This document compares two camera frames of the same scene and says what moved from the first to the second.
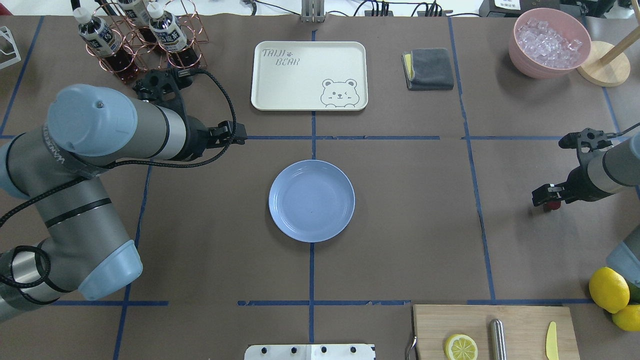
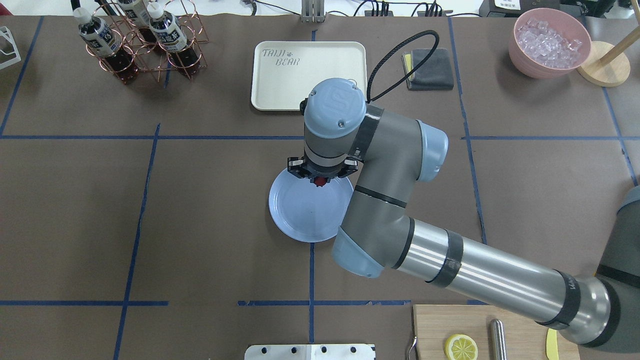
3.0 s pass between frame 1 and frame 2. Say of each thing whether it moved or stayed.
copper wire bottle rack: stayed
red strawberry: moved
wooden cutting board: stayed
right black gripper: moved
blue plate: stayed
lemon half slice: stayed
